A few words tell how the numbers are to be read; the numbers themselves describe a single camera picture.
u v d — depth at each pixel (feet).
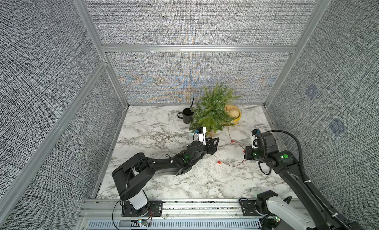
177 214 2.40
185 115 3.34
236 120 3.42
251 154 2.19
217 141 2.51
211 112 2.56
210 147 2.30
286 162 1.67
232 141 3.15
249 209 2.40
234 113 3.49
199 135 2.37
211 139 2.54
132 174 1.57
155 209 2.41
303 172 1.54
